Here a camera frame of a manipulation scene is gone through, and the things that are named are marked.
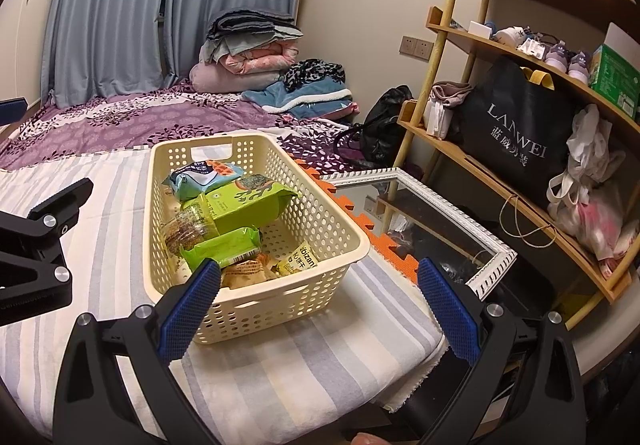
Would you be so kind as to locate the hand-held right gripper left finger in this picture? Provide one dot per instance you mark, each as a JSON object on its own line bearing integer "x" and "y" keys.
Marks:
{"x": 192, "y": 310}

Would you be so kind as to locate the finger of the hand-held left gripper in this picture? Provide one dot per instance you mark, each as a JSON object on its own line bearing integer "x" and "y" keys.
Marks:
{"x": 12, "y": 111}
{"x": 60, "y": 207}

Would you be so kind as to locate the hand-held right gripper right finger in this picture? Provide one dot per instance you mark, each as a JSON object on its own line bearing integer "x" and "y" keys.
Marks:
{"x": 450, "y": 310}

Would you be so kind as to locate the tan waffle snack packet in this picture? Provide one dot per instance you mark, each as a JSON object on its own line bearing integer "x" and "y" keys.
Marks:
{"x": 245, "y": 274}

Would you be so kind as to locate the small green snack packet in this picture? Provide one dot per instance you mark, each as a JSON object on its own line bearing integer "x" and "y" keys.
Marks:
{"x": 225, "y": 247}

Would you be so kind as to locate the clear cookie packet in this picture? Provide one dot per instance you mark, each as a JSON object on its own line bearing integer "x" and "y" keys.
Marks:
{"x": 187, "y": 230}

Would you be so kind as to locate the golden brown snack packet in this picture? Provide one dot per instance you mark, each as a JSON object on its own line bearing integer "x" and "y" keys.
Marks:
{"x": 270, "y": 263}

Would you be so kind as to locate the large green seaweed packet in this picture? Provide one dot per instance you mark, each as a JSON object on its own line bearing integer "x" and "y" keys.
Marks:
{"x": 240, "y": 205}

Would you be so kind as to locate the large yellow snack packet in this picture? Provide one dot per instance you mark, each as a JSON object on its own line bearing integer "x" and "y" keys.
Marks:
{"x": 297, "y": 260}

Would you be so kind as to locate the blue snack packet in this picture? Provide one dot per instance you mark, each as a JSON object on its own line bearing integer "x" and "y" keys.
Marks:
{"x": 200, "y": 180}

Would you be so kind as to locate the cream plastic basket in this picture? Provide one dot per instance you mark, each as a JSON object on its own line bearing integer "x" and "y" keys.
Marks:
{"x": 310, "y": 225}

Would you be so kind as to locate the person's right hand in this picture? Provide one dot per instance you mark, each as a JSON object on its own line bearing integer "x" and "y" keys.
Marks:
{"x": 369, "y": 439}

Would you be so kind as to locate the orange foam mat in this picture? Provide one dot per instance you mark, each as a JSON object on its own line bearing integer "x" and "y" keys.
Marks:
{"x": 395, "y": 255}

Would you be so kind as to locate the white framed mirror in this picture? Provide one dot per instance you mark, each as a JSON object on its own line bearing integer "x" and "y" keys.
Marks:
{"x": 425, "y": 220}

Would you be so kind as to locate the grey striped blanket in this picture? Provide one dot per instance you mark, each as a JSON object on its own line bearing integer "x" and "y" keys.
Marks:
{"x": 275, "y": 375}

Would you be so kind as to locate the purple floral bedsheet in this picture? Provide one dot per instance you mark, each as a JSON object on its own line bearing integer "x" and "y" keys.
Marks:
{"x": 125, "y": 125}

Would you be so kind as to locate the grey-blue curtain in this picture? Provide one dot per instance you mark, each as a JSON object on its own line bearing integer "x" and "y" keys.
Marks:
{"x": 125, "y": 0}

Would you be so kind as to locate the pink white plastic bag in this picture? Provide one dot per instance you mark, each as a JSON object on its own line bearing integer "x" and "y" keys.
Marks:
{"x": 600, "y": 225}

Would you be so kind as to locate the black shopping bag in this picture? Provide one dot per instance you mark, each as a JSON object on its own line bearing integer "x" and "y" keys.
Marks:
{"x": 515, "y": 135}

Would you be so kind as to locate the black handbag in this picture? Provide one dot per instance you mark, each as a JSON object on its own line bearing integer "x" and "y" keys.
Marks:
{"x": 380, "y": 125}

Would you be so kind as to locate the mauve folded quilt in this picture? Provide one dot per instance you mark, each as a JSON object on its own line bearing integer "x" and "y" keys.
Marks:
{"x": 220, "y": 80}

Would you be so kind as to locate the beige folded cloth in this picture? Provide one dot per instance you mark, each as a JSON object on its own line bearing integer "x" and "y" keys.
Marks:
{"x": 447, "y": 100}

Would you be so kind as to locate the pink folded quilt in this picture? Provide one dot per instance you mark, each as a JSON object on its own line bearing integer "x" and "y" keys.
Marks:
{"x": 260, "y": 62}

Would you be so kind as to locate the dark grey folded blanket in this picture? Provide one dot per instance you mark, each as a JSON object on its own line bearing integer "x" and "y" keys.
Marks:
{"x": 250, "y": 22}

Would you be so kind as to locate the leopard print cloth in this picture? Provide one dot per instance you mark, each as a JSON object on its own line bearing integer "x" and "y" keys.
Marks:
{"x": 315, "y": 72}

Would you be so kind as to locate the purple sneaker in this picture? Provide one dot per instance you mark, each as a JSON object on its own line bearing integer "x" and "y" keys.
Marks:
{"x": 581, "y": 65}
{"x": 557, "y": 56}

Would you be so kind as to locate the white sneaker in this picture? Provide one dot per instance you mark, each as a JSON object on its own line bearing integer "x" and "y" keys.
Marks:
{"x": 512, "y": 36}

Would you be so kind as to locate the small white box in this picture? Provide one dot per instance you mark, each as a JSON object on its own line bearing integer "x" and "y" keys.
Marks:
{"x": 481, "y": 29}

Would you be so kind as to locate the green cardboard box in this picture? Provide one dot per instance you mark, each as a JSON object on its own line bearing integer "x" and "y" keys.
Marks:
{"x": 615, "y": 75}

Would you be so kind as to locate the beige wall socket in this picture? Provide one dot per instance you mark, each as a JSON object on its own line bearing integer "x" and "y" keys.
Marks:
{"x": 425, "y": 50}
{"x": 408, "y": 46}

